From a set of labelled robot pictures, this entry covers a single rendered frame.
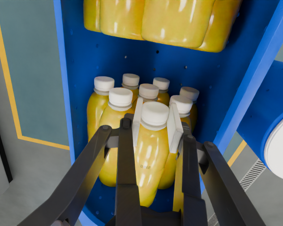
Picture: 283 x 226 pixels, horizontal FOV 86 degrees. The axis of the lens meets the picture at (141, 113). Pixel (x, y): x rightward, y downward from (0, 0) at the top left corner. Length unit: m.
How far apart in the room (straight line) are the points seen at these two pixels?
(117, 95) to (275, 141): 0.39
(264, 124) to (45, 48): 1.60
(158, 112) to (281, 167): 0.43
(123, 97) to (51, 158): 2.16
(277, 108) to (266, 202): 2.42
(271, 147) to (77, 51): 0.48
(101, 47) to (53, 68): 1.33
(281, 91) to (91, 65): 0.46
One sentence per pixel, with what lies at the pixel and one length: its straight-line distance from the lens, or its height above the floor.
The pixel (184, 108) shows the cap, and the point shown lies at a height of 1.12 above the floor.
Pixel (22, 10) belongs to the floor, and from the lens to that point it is 1.72.
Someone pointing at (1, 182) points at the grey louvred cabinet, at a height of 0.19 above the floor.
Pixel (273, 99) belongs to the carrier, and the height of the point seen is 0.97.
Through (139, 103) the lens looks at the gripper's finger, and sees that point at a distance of 0.19.
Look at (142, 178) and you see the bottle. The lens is 0.25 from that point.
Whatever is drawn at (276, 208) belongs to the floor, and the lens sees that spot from 3.03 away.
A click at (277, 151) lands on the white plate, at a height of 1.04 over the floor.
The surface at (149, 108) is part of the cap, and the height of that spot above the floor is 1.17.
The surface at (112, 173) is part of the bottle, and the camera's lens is 0.32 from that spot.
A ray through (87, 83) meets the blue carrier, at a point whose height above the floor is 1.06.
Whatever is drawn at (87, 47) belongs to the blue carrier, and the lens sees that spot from 0.32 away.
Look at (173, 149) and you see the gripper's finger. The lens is 0.17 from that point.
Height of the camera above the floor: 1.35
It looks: 62 degrees down
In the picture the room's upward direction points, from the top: 170 degrees counter-clockwise
